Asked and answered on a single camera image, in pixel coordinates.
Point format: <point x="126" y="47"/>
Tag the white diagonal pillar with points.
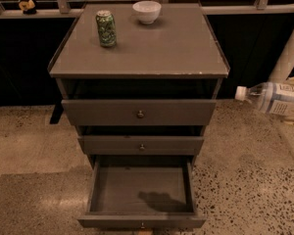
<point x="285" y="62"/>

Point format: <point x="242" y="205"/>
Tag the green soda can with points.
<point x="106" y="28"/>

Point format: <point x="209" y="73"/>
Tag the small yellow black object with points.
<point x="28" y="7"/>

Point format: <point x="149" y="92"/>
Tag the grey middle drawer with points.
<point x="140" y="145"/>

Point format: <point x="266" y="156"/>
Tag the white ceramic bowl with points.
<point x="147" y="11"/>

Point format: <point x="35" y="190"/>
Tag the metal window railing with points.
<point x="62" y="0"/>

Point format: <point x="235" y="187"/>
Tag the grey open bottom drawer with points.
<point x="142" y="192"/>

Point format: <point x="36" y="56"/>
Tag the grey top drawer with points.
<point x="139" y="112"/>

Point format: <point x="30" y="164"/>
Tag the grey drawer cabinet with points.
<point x="175" y="57"/>

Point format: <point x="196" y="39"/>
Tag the clear blue-label plastic bottle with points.
<point x="269" y="98"/>

